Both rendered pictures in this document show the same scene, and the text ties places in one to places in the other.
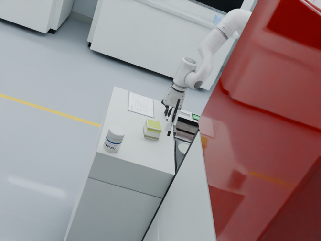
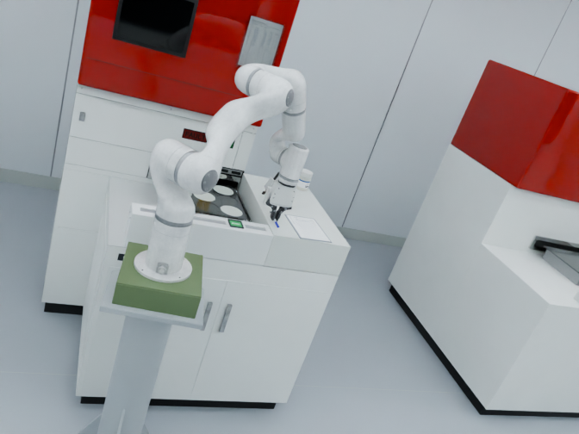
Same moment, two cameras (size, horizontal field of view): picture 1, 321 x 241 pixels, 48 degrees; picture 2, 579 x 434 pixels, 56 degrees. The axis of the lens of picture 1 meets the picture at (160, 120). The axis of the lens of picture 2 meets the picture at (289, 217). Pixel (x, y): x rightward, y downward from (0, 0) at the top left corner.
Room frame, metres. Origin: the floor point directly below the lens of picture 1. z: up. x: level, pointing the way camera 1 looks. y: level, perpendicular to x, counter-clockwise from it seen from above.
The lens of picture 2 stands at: (3.81, -0.42, 1.86)
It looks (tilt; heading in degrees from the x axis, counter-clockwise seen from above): 22 degrees down; 168
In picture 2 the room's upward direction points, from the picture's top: 19 degrees clockwise
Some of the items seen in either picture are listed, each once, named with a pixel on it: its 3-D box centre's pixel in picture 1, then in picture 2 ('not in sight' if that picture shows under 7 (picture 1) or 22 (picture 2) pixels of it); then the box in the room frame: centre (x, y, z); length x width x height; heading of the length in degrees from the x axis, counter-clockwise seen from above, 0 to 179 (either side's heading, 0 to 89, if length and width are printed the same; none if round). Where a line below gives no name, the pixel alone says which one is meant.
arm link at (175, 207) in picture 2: not in sight; (174, 179); (2.19, -0.45, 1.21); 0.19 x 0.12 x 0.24; 49
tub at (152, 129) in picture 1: (152, 129); not in sight; (1.49, 0.02, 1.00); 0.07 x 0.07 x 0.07; 20
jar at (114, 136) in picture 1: (113, 139); (303, 179); (1.27, 0.15, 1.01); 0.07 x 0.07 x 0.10
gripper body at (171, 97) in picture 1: (175, 95); (283, 192); (1.74, -0.02, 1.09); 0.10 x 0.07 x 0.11; 101
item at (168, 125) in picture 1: (171, 121); (269, 189); (1.58, -0.05, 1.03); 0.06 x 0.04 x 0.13; 12
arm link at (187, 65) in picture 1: (186, 72); (294, 160); (1.74, -0.02, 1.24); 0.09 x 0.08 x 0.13; 47
